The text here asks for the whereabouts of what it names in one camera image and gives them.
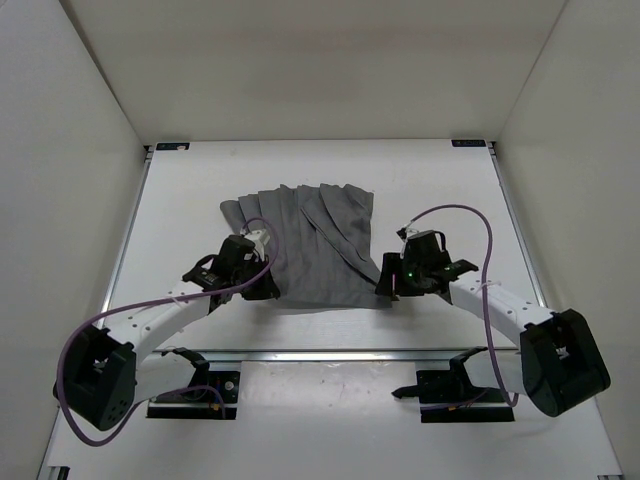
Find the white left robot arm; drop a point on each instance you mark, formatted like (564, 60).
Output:
(104, 372)

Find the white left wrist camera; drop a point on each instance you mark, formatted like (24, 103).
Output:
(260, 239)

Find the right blue label sticker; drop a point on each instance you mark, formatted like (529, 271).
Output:
(468, 143)

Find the grey pleated skirt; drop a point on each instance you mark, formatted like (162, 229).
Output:
(323, 256)

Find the left blue label sticker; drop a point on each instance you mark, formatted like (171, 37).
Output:
(172, 146)

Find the aluminium table rail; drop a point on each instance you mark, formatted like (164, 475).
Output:
(329, 356)

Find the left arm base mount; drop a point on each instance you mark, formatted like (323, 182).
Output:
(213, 392)

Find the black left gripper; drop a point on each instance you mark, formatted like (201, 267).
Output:
(267, 288)

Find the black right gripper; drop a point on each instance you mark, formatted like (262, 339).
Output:
(390, 283)

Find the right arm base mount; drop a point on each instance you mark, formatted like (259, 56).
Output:
(448, 396)

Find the blue label sticker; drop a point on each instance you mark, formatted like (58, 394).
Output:
(172, 146)
(468, 143)

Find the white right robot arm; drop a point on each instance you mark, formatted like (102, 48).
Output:
(557, 363)

